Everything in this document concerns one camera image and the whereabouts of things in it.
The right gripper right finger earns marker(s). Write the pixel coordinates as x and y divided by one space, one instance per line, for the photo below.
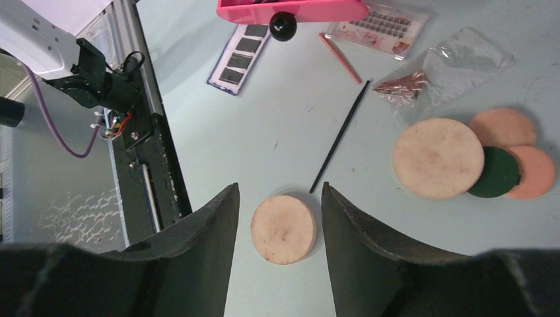
376 270

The clear bag of clips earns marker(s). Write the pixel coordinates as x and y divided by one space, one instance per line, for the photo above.
440 75

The long black wand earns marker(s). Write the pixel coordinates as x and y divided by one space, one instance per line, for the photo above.
346 123

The false eyelash case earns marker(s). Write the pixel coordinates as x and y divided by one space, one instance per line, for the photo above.
387 29

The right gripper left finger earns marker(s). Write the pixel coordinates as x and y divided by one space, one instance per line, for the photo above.
183 270

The beige round sponge lower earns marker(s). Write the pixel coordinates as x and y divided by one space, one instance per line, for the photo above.
283 229

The pink top drawer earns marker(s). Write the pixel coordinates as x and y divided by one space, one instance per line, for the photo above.
293 12

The orange round sponge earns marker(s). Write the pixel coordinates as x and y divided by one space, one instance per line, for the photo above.
537 172
503 127

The orange round sponge left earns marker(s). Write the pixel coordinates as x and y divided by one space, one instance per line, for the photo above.
503 127

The bob pin card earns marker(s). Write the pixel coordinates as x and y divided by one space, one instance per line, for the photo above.
238 57

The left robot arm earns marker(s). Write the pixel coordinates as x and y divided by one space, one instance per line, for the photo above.
72 65

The dark green round sponge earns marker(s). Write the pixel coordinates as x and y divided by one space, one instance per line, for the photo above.
500 174

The orange round sponge right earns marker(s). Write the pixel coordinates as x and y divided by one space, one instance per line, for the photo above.
537 172

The large beige sponge upper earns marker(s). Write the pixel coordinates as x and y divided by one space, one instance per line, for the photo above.
439 158

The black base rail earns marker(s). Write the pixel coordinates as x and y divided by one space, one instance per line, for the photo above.
150 181

